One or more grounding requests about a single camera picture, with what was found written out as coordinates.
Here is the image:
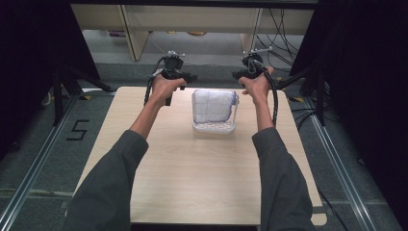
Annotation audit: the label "person's left hand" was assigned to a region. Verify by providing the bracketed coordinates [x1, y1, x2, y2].
[149, 74, 188, 109]

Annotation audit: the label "silver metal floor rail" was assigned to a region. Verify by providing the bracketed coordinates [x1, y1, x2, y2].
[0, 94, 80, 231]
[303, 96, 377, 231]

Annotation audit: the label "beige wooden desk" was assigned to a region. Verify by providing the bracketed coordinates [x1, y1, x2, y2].
[69, 3, 316, 64]

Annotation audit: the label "dark curtain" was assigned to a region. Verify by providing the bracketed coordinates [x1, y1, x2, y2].
[0, 0, 101, 162]
[289, 0, 408, 222]

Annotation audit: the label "black floor cables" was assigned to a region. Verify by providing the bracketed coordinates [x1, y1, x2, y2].
[289, 107, 319, 130]

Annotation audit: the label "white cloth with purple edge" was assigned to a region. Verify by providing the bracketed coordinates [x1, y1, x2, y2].
[192, 89, 238, 125]

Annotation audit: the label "black metal stand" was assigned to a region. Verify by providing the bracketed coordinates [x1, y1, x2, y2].
[52, 64, 115, 127]
[272, 63, 327, 127]

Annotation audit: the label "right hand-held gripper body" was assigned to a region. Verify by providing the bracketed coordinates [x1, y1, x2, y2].
[241, 45, 273, 79]

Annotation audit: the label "person's right hand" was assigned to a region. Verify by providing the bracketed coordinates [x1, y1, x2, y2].
[237, 65, 275, 104]

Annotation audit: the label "bundle of black cables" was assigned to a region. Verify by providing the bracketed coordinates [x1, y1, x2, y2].
[255, 8, 305, 73]

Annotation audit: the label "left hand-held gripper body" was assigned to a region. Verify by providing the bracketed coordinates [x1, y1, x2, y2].
[160, 49, 187, 107]

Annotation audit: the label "white rack with handle frame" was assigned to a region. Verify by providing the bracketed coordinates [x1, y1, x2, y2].
[191, 89, 241, 136]

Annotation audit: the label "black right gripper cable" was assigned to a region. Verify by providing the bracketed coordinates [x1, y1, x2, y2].
[248, 58, 279, 127]

